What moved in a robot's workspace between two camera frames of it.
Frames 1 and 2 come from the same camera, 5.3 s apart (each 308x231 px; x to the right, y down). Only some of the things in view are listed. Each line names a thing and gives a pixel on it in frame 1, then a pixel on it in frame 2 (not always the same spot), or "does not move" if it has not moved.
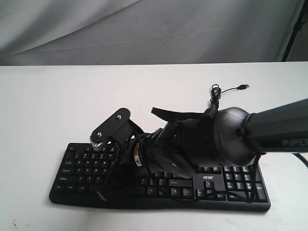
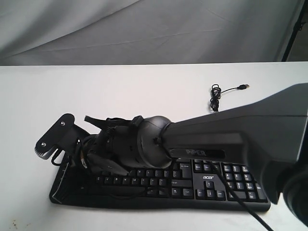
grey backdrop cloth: [83, 32] does not move
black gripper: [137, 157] → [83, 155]
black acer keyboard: [83, 174] does not move
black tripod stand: [298, 26] does not move
